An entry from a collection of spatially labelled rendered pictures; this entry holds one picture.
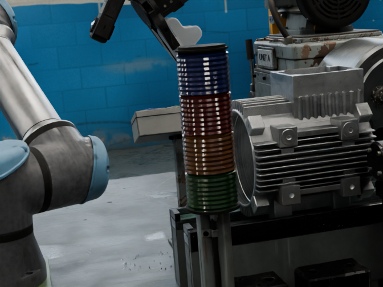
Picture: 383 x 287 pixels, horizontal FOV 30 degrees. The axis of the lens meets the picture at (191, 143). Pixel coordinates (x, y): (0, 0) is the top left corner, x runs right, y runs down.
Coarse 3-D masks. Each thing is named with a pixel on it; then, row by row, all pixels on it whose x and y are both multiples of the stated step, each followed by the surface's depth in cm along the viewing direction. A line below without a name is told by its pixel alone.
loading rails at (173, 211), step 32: (192, 224) 118; (256, 224) 110; (288, 224) 112; (320, 224) 113; (352, 224) 114; (192, 256) 108; (256, 256) 111; (288, 256) 112; (320, 256) 114; (352, 256) 115
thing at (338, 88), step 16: (272, 80) 119; (288, 80) 112; (304, 80) 111; (320, 80) 111; (336, 80) 112; (352, 80) 113; (288, 96) 112; (304, 96) 111; (320, 96) 111; (336, 96) 112; (352, 96) 113; (304, 112) 111; (320, 112) 112; (336, 112) 113; (352, 112) 113
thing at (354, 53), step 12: (336, 48) 156; (348, 48) 151; (360, 48) 146; (372, 48) 142; (324, 60) 155; (336, 60) 150; (348, 60) 145; (360, 60) 141; (372, 60) 141; (372, 72) 141; (372, 84) 142; (372, 96) 141; (372, 108) 143; (372, 120) 143; (372, 132) 143
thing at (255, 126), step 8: (360, 104) 112; (360, 112) 111; (368, 112) 111; (248, 120) 108; (256, 120) 108; (360, 120) 112; (368, 120) 112; (248, 128) 108; (256, 128) 107; (264, 128) 107; (368, 184) 114; (368, 192) 114; (256, 200) 110; (264, 200) 110; (256, 208) 110; (264, 208) 110
